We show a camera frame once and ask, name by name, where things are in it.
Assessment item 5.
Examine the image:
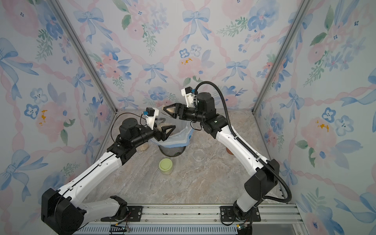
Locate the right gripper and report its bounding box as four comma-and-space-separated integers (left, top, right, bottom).
166, 102, 208, 123

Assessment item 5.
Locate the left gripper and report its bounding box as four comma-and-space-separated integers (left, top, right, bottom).
132, 118, 175, 148

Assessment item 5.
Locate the glass jar with rice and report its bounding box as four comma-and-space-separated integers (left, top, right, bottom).
193, 149, 206, 163

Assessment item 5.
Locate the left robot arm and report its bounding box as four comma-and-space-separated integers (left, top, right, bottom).
41, 118, 176, 235

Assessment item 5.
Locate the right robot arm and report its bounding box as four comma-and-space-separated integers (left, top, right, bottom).
163, 92, 280, 221

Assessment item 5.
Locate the white trash bag liner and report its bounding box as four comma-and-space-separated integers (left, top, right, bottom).
150, 110, 193, 148

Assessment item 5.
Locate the black mesh trash bin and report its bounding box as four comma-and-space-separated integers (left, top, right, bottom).
159, 146, 186, 157

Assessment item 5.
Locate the left red lid jar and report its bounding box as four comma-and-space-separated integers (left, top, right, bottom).
137, 143, 149, 151

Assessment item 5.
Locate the green lid jar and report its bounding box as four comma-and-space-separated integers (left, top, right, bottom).
159, 158, 173, 175

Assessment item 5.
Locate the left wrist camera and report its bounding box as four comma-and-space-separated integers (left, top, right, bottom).
143, 107, 159, 130

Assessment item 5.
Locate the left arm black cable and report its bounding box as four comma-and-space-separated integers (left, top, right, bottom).
110, 113, 147, 143

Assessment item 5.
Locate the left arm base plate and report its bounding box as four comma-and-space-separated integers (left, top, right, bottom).
100, 206, 143, 222

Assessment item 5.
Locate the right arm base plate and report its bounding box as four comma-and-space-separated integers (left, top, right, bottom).
219, 206, 261, 223

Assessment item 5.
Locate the aluminium front rail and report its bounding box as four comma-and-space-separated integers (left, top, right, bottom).
76, 204, 308, 235

